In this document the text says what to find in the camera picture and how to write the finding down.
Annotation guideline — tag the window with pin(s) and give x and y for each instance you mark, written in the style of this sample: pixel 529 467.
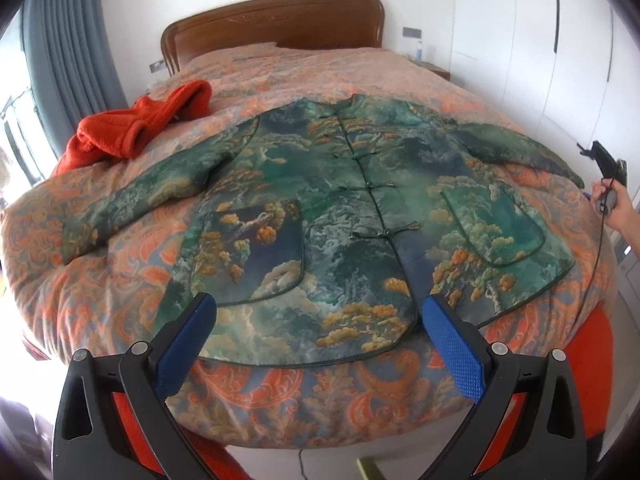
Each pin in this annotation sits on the window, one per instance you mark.
pixel 15 125

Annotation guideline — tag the olive yellow object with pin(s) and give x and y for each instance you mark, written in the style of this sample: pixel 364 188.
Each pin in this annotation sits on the olive yellow object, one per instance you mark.
pixel 372 470

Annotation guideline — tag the white wardrobe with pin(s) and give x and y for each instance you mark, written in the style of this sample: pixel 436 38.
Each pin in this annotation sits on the white wardrobe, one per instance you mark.
pixel 525 60

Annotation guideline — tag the green landscape print jacket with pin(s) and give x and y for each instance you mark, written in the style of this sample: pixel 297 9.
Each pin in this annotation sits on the green landscape print jacket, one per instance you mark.
pixel 325 210

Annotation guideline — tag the grey wall panel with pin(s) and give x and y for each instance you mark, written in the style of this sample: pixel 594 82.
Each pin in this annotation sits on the grey wall panel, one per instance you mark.
pixel 412 32

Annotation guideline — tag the blue-grey curtain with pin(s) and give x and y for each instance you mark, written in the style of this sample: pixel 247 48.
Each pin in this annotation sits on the blue-grey curtain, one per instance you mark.
pixel 70 60

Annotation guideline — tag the wooden headboard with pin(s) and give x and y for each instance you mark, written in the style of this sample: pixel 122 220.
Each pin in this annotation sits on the wooden headboard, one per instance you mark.
pixel 275 25

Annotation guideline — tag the person's right hand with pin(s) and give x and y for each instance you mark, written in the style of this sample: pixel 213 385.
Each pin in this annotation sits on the person's right hand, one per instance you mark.
pixel 617 205

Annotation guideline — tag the red bed base cover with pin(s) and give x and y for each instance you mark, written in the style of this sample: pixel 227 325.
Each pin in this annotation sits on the red bed base cover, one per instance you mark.
pixel 600 360

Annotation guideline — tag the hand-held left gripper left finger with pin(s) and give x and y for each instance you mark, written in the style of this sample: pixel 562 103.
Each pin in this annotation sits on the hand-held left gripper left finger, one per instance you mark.
pixel 187 340

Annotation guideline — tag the small wall switch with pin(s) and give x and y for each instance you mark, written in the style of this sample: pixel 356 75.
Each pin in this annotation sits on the small wall switch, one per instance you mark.
pixel 157 65

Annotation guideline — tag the orange paisley bedspread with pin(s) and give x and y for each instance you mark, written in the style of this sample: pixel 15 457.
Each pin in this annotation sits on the orange paisley bedspread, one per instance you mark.
pixel 275 395

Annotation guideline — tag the small clear bottle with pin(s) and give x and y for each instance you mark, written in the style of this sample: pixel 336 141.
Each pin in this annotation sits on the small clear bottle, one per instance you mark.
pixel 419 50

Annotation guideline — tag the person's right forearm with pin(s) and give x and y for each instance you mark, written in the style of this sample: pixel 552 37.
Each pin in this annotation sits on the person's right forearm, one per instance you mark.
pixel 631 235

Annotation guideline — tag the orange-red fleece garment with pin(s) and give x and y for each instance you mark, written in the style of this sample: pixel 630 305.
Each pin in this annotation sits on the orange-red fleece garment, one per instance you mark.
pixel 115 130

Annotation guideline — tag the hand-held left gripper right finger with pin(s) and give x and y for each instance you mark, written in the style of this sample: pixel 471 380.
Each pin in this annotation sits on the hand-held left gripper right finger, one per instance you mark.
pixel 452 345

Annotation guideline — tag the wooden nightstand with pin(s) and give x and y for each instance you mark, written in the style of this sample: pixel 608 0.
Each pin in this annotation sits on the wooden nightstand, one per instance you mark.
pixel 435 67

